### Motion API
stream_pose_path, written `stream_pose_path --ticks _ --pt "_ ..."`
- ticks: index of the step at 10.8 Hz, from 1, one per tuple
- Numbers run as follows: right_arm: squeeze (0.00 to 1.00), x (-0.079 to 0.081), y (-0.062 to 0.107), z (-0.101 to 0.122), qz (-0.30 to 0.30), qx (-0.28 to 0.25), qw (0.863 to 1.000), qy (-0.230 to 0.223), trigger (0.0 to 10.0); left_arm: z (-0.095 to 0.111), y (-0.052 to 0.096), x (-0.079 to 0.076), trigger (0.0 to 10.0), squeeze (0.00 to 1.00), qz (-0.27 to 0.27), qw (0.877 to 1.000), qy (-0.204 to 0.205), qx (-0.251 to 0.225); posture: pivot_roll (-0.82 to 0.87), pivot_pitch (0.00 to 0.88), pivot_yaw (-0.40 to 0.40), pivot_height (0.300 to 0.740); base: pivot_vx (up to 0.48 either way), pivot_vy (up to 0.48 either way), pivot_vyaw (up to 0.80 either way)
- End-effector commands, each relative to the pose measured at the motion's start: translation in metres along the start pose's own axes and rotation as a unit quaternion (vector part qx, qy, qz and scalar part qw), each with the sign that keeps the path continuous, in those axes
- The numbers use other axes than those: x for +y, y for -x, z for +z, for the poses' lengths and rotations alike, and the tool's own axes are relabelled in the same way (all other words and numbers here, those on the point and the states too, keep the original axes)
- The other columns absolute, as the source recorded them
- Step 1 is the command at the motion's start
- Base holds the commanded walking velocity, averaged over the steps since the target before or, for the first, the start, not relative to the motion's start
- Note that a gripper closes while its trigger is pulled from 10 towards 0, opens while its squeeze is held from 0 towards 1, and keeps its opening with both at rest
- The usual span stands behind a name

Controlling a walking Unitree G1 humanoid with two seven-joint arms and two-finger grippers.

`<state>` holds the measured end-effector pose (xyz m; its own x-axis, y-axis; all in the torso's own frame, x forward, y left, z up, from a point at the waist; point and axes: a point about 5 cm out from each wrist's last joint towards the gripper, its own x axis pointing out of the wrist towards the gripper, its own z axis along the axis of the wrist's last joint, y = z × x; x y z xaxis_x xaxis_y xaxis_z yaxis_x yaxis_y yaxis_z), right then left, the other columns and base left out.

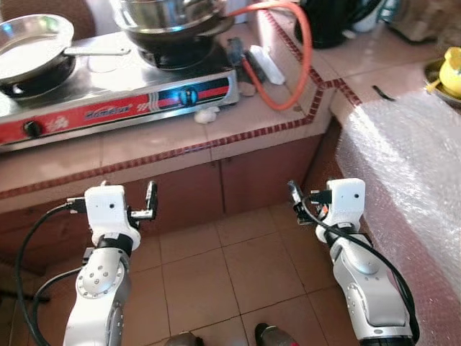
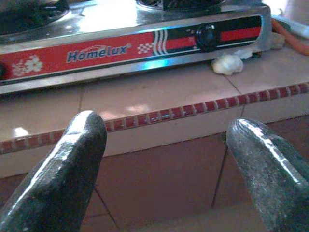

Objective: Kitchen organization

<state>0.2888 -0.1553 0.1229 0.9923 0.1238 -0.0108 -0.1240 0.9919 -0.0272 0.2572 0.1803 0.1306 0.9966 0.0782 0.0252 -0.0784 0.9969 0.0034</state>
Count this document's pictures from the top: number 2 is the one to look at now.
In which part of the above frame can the white garlic skin scrap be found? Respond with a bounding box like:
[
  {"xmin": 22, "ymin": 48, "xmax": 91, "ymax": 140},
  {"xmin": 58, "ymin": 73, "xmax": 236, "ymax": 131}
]
[{"xmin": 231, "ymin": 47, "xmax": 261, "ymax": 60}]

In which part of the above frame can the orange rubber hose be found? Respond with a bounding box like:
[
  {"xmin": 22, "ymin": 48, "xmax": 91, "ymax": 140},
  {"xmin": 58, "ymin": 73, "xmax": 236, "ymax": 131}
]
[{"xmin": 270, "ymin": 18, "xmax": 309, "ymax": 56}]

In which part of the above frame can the white plastic strip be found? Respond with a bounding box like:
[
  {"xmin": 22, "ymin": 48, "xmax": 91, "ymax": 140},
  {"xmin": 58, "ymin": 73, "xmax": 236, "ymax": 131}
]
[{"xmin": 271, "ymin": 14, "xmax": 309, "ymax": 39}]

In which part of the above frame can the black stove knob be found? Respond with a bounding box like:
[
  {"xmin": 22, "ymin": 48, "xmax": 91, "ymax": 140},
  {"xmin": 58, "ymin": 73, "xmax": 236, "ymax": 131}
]
[{"xmin": 195, "ymin": 23, "xmax": 216, "ymax": 52}]

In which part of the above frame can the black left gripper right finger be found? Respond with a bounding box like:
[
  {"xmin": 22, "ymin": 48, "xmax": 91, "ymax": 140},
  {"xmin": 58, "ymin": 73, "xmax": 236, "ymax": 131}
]
[{"xmin": 226, "ymin": 117, "xmax": 309, "ymax": 232}]

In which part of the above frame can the white garlic bulb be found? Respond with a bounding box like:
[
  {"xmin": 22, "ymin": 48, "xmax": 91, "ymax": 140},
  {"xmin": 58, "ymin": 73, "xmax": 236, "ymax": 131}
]
[{"xmin": 211, "ymin": 54, "xmax": 244, "ymax": 75}]

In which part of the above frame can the black stove burner grate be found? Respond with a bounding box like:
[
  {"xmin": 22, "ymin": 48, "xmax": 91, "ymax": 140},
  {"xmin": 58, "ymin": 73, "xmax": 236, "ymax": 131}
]
[{"xmin": 0, "ymin": 0, "xmax": 70, "ymax": 36}]

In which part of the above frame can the red steel Homelux gas stove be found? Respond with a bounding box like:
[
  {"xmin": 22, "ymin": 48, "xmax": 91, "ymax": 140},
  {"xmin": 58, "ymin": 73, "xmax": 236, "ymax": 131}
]
[{"xmin": 0, "ymin": 0, "xmax": 273, "ymax": 95}]

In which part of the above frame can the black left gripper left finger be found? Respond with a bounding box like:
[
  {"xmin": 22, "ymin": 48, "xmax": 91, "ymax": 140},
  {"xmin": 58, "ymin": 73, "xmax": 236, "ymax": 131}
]
[{"xmin": 0, "ymin": 110, "xmax": 108, "ymax": 232}]

